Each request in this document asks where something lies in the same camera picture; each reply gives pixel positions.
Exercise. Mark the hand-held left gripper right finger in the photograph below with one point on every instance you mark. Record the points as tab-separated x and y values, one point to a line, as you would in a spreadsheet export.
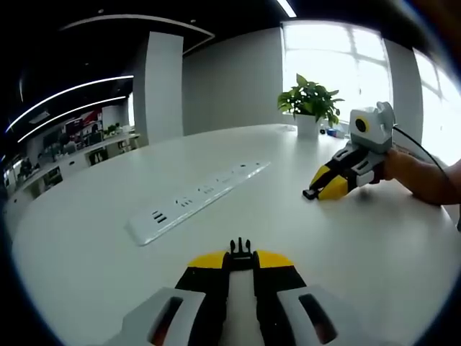
277	288

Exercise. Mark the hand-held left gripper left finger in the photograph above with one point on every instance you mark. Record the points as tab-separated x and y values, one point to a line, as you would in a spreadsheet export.
201	288

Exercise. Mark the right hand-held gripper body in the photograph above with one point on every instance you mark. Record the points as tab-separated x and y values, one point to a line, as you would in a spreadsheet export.
372	126

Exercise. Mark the black plastic buckle socket part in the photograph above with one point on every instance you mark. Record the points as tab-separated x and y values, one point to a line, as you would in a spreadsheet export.
309	194

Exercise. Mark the black plastic buckle pronged part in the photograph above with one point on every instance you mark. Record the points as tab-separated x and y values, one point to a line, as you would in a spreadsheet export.
240	261

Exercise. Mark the person's right hand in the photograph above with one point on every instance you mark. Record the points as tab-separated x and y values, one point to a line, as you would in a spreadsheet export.
396	166

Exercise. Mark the small blue box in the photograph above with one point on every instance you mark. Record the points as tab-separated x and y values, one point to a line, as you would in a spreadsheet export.
336	133

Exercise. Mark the white plant pot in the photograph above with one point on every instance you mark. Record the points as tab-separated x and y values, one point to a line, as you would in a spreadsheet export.
307	126

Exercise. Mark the green potted plant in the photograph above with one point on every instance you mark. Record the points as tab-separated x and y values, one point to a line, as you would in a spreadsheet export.
309	97

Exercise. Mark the large bright window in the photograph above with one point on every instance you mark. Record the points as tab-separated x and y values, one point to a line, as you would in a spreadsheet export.
443	108
342	57

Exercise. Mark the white power strip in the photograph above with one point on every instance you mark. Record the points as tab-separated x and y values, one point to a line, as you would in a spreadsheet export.
194	205

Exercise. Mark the long white desk row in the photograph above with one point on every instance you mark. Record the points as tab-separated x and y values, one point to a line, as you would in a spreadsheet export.
79	155

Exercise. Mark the small background plant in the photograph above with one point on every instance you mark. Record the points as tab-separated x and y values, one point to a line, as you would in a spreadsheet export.
112	129

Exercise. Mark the white square pillar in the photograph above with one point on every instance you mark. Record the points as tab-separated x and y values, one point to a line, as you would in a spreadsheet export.
160	90

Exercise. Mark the ceiling light strip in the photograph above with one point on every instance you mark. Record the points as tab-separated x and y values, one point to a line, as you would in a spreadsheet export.
72	90
72	113

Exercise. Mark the red wall display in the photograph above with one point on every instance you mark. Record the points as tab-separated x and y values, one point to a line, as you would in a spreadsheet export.
84	124

